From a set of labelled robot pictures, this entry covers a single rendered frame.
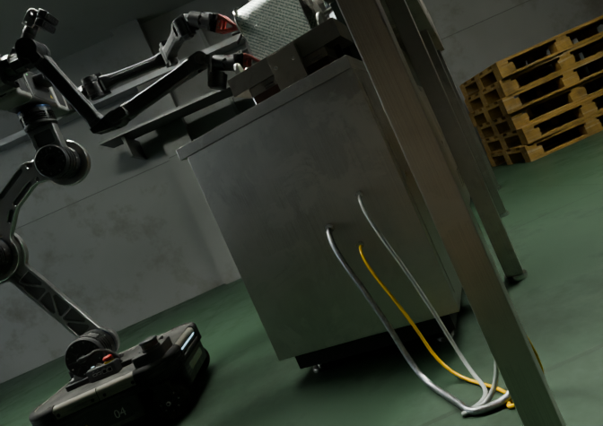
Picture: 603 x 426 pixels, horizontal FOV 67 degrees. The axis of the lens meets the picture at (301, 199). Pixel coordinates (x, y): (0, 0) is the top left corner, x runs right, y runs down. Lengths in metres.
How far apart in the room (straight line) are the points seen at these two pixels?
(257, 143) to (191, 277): 3.92
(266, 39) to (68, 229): 4.29
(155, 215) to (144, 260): 0.52
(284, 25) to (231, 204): 0.66
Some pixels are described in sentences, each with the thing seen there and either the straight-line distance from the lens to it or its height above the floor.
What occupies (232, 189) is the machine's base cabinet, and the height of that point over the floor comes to 0.69.
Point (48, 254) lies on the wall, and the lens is 5.79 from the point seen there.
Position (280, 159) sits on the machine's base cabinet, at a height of 0.72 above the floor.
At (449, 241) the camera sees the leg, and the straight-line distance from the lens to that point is 0.81.
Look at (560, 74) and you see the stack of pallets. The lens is 4.74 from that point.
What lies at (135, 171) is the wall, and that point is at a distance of 5.36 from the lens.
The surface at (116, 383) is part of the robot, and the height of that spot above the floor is 0.23.
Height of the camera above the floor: 0.60
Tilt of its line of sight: 1 degrees down
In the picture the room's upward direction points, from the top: 24 degrees counter-clockwise
